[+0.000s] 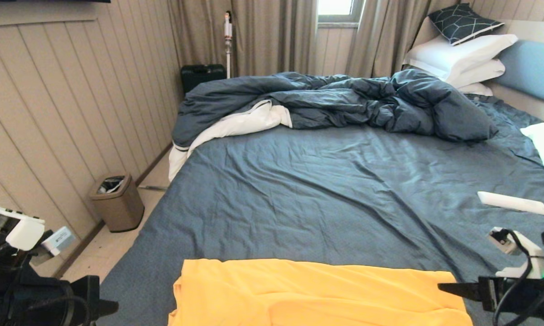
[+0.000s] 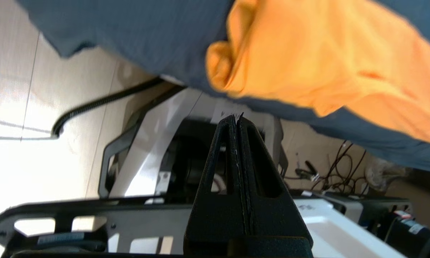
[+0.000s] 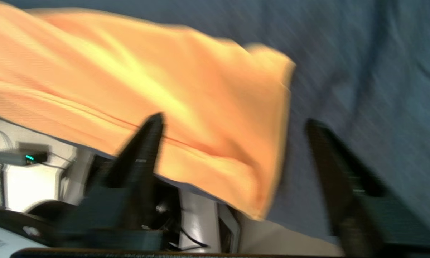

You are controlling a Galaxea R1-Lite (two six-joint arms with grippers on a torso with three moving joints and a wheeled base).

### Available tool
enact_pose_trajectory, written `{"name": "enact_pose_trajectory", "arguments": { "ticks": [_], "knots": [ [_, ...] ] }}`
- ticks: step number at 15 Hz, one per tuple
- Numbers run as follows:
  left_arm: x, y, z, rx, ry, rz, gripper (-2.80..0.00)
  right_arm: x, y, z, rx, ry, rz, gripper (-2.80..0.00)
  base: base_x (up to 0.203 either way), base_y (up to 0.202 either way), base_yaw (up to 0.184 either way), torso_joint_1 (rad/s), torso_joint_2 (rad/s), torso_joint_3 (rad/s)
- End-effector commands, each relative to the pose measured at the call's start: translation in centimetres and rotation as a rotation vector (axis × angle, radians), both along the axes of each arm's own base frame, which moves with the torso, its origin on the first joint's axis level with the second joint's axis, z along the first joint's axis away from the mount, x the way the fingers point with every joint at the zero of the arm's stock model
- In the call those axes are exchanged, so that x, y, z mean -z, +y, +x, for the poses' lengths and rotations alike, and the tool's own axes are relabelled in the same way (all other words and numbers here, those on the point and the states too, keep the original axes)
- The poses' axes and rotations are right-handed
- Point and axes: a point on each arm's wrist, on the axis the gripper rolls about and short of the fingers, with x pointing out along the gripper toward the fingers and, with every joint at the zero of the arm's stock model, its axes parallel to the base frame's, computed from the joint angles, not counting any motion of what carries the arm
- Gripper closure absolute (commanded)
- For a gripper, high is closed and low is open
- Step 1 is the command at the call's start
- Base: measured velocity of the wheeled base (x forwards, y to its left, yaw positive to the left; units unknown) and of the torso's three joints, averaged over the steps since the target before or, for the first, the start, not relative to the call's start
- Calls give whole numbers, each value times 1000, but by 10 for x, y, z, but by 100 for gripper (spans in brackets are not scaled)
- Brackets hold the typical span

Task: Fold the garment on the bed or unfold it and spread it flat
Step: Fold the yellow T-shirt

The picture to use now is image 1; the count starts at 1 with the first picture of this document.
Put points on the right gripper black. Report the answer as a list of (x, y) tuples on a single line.
[(534, 296)]

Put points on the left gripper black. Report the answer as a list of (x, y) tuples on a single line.
[(86, 299)]

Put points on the yellow printed t-shirt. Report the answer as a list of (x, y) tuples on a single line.
[(321, 299)]

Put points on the white flat long bar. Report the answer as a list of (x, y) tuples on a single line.
[(512, 203)]

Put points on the brown trash bin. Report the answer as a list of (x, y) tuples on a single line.
[(122, 209)]

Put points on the bin liner with trash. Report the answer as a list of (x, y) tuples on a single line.
[(111, 184)]

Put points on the grey-blue bed sheet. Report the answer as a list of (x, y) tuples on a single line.
[(344, 181)]

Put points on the dark blue crumpled duvet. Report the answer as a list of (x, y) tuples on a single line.
[(344, 98)]

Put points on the blue headboard cushion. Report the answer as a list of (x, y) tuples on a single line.
[(534, 71)]

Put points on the large white pillow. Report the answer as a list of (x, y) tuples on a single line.
[(457, 53)]

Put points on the dark green hard case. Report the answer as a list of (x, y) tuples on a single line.
[(199, 76)]

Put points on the dark patterned cushion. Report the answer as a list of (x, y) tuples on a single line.
[(461, 23)]

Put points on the beige curtain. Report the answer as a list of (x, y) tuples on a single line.
[(380, 36), (272, 36)]

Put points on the white stick vacuum cleaner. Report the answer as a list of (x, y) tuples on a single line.
[(228, 31)]

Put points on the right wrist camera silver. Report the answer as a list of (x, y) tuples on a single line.
[(502, 239)]

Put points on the beige headboard frame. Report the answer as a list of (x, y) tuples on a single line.
[(525, 103)]

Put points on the window with grey frame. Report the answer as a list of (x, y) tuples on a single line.
[(335, 5)]

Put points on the black wall screen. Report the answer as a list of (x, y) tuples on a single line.
[(27, 0)]

